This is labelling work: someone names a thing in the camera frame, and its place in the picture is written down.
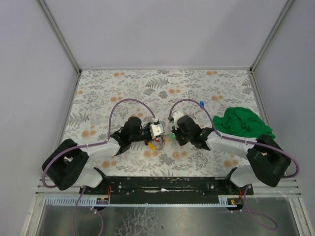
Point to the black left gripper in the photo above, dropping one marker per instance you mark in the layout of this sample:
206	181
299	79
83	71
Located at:
147	137

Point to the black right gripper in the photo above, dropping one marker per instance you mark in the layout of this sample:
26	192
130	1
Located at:
177	137

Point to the spiral keyring with yellow handle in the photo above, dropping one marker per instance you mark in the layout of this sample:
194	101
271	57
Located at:
160	142

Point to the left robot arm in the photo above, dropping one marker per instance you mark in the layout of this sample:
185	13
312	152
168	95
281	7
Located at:
67	166

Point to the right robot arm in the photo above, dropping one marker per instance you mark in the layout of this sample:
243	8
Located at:
267	161

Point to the floral table mat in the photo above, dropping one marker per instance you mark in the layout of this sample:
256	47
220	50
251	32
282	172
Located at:
105	99

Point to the green cloth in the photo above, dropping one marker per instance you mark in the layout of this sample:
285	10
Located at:
242	122

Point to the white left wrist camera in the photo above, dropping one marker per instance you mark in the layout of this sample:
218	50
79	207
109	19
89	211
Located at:
156	129

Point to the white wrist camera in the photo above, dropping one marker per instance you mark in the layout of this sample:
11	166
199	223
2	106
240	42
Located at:
175	116
156	129

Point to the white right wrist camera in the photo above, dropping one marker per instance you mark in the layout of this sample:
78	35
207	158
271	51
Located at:
175	116

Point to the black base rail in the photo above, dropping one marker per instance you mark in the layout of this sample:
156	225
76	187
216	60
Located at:
121	186

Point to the white cable duct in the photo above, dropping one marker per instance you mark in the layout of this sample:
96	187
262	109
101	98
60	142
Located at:
143	200

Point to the left aluminium frame post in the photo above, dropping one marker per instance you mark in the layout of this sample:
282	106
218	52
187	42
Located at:
58	34

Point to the aluminium frame post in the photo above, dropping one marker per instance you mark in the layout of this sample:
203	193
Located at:
58	34
286	8

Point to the right aluminium frame post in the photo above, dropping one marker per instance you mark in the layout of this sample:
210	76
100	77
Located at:
286	8

